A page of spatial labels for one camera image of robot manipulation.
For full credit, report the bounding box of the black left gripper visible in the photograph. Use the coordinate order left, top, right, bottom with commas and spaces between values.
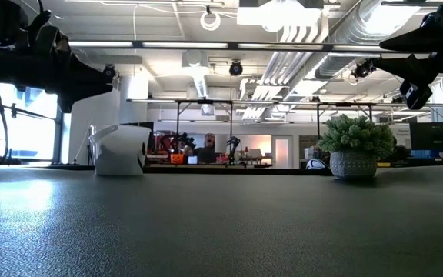
0, 0, 114, 114

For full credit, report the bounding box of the black ceiling spot light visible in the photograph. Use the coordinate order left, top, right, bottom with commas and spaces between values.
228, 59, 245, 77
351, 61, 377, 81
102, 64, 118, 82

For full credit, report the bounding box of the white plastic bucket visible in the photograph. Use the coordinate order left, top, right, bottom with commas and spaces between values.
89, 123, 152, 177

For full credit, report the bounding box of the blue box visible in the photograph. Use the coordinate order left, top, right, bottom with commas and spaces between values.
411, 150, 441, 160

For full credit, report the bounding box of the artificial succulent in pot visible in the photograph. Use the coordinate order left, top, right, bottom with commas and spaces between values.
316, 114, 395, 180

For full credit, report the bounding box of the person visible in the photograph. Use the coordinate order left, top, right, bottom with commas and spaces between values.
194, 132, 218, 165

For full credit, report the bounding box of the black and white ball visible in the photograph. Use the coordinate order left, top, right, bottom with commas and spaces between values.
305, 158, 328, 172

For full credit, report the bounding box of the black overhead light beam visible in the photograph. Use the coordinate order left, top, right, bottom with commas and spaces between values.
67, 39, 413, 54

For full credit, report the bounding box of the white door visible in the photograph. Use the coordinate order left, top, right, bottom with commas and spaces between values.
271, 134, 295, 169

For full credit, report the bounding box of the black textured table mat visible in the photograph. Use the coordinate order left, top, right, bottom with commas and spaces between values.
0, 165, 443, 277

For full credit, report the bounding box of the white coiled cable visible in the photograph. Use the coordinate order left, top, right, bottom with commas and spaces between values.
199, 5, 222, 32

